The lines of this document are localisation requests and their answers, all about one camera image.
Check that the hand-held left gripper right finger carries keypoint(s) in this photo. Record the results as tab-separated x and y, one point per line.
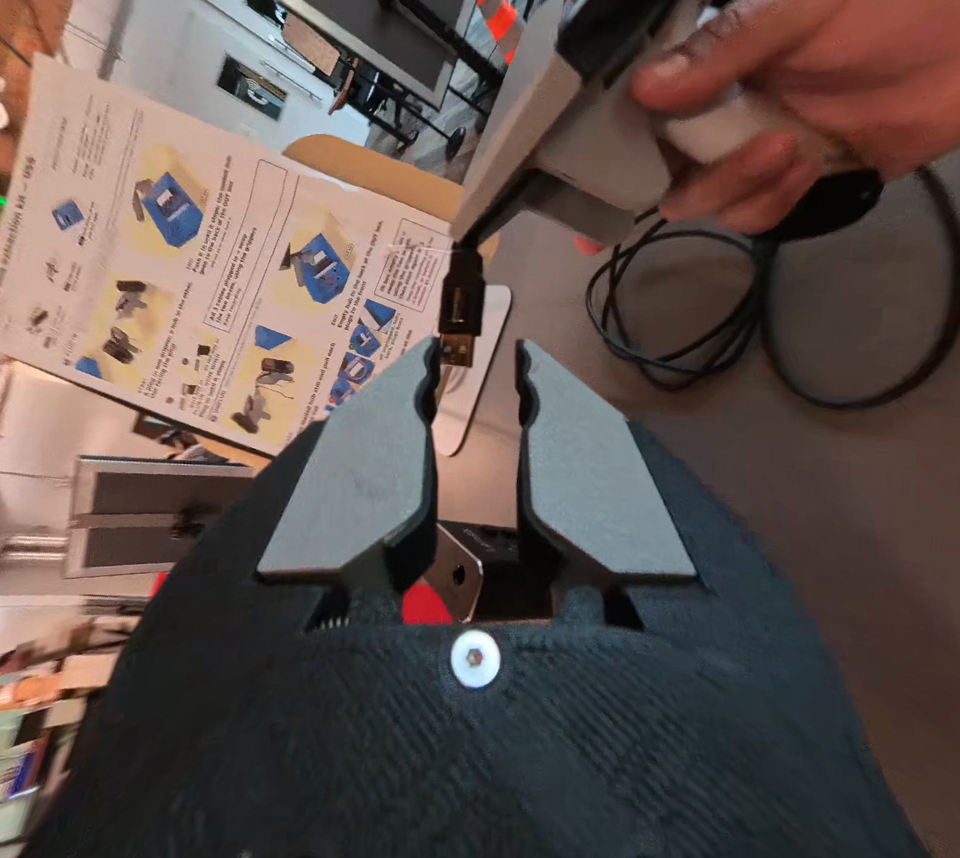
592	491

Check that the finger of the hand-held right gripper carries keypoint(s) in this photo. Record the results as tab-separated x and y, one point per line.
510	123
592	217

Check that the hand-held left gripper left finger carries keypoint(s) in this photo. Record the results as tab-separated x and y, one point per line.
352	483

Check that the black usb hub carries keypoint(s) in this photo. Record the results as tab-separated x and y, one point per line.
499	551

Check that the person's right hand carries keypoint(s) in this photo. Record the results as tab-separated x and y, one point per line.
840	48

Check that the orange striped traffic cone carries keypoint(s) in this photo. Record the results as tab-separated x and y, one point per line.
502	22

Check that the red plastic bin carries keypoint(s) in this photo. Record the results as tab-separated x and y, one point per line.
424	607

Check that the wooden instruction board with stand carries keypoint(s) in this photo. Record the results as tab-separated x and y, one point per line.
187	236

